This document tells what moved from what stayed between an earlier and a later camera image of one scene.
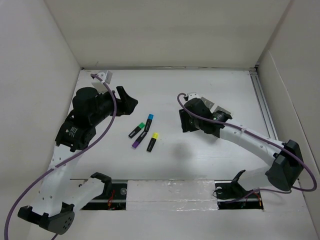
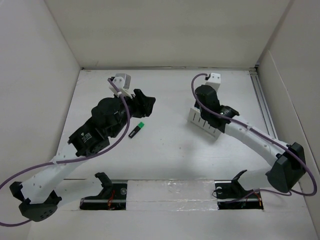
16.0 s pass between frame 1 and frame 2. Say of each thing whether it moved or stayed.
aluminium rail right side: stayed
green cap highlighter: stayed
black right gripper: moved
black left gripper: moved
